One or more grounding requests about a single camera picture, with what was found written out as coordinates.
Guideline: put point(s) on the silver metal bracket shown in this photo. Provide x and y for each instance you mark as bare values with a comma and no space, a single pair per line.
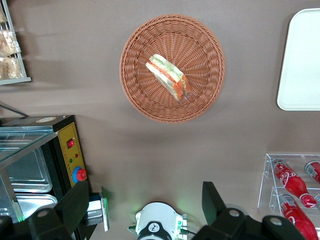
98,212

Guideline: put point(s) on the bagged bread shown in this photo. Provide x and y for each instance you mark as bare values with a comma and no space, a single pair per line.
7,42
10,67

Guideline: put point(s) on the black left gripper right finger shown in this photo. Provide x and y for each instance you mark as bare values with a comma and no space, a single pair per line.
232,225

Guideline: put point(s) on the stainless steel pan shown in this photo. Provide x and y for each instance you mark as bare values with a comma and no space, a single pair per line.
35,203

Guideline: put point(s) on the round brown wicker basket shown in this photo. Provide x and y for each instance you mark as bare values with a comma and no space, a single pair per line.
200,50

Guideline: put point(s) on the red cola bottle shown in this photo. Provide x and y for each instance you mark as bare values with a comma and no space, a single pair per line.
290,180
313,170
297,217

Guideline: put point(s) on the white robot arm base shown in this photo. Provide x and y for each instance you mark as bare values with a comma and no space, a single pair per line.
157,217

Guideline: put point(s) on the plastic-wrapped triangle sandwich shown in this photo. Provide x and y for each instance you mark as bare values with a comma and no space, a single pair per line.
165,72

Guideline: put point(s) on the red and blue control knob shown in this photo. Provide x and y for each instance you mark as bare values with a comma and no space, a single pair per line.
80,174

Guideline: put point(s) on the white plastic tray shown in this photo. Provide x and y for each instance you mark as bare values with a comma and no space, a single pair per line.
302,62

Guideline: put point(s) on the clear acrylic bottle rack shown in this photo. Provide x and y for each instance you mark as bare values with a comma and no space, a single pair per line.
267,190

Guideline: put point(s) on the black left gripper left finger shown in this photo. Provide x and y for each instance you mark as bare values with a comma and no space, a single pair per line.
45,225

